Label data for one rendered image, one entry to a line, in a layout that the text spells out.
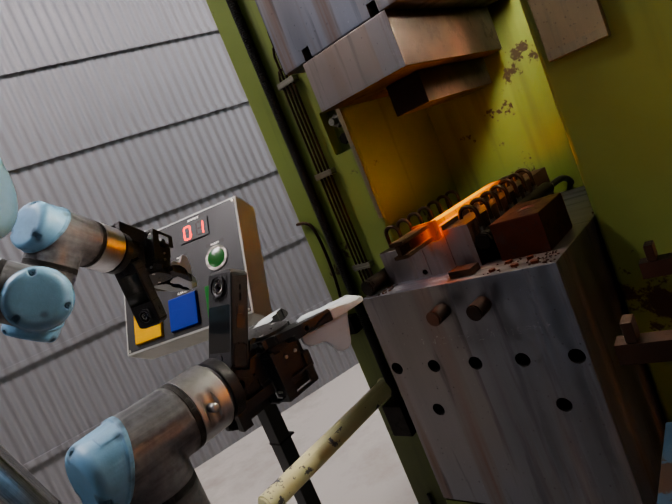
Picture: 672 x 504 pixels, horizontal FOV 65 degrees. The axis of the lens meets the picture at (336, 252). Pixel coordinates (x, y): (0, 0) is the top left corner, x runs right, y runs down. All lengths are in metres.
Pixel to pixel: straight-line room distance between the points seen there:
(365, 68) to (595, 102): 0.37
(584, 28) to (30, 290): 0.84
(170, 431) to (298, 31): 0.74
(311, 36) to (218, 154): 2.28
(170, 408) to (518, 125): 1.06
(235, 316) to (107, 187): 2.51
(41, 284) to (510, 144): 1.06
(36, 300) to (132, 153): 2.47
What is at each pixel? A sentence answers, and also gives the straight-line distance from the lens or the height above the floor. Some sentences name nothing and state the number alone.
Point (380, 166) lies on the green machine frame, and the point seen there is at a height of 1.13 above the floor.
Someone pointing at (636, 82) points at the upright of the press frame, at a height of 1.11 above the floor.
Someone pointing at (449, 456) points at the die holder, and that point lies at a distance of 1.12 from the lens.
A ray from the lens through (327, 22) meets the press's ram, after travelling 1.00.
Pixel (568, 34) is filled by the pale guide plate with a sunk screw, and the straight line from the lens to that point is 0.94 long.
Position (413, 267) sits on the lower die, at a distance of 1.00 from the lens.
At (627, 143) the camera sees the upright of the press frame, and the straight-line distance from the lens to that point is 0.96.
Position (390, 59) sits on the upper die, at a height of 1.29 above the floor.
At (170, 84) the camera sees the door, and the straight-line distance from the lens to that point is 3.30.
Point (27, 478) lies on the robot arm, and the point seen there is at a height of 1.00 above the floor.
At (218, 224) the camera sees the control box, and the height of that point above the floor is 1.15.
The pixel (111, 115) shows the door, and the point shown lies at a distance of 3.18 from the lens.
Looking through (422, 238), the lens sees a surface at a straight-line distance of 0.93.
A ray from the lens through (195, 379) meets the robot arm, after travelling 0.58.
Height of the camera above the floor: 1.14
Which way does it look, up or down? 7 degrees down
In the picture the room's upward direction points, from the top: 23 degrees counter-clockwise
